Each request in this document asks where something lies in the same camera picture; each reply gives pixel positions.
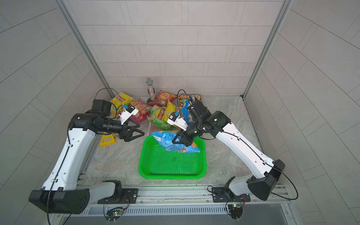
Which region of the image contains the light blue chips bag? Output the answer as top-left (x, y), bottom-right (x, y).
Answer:
top-left (150, 130), bottom-right (201, 154)

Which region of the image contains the green cucumber chips bag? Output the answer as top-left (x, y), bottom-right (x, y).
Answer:
top-left (147, 106), bottom-right (172, 131)

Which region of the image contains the yellow chips bag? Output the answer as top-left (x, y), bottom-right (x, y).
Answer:
top-left (162, 100), bottom-right (180, 122)
top-left (111, 92), bottom-right (135, 117)

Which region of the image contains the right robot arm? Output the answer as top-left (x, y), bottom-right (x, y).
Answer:
top-left (167, 101), bottom-right (285, 201)

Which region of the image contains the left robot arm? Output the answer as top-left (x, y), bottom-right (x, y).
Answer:
top-left (29, 99), bottom-right (144, 214)

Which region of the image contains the pink chips bag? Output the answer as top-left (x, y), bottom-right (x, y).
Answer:
top-left (130, 100), bottom-right (152, 124)

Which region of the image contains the pink plastic basket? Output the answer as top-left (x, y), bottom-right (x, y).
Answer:
top-left (147, 122), bottom-right (180, 136)

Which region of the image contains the green plastic basket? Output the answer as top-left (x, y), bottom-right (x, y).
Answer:
top-left (139, 136), bottom-right (207, 180)

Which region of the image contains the red chips bag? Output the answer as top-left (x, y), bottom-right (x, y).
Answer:
top-left (147, 91), bottom-right (177, 107)

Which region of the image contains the black orange snack bag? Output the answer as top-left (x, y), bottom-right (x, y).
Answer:
top-left (177, 94), bottom-right (202, 107)

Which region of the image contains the glass jar on stand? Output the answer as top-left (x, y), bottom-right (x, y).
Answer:
top-left (146, 78), bottom-right (156, 104)

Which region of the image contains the left circuit board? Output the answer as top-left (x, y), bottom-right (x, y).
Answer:
top-left (105, 207), bottom-right (124, 223)

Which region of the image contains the circuit board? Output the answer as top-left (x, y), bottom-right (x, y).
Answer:
top-left (105, 207), bottom-right (124, 223)
top-left (227, 204), bottom-right (243, 220)

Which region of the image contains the right circuit board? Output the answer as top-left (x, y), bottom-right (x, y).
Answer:
top-left (227, 204), bottom-right (243, 220)

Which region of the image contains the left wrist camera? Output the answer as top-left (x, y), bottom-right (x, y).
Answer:
top-left (120, 104), bottom-right (139, 125)

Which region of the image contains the yellow plastic frame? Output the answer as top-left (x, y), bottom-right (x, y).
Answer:
top-left (99, 134), bottom-right (115, 147)

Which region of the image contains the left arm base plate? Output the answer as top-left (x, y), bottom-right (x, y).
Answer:
top-left (97, 188), bottom-right (139, 204)

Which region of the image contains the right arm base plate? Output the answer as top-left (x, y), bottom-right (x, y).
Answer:
top-left (207, 186), bottom-right (251, 203)

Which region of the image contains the aluminium rail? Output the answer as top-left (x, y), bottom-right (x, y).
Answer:
top-left (54, 184), bottom-right (292, 209)

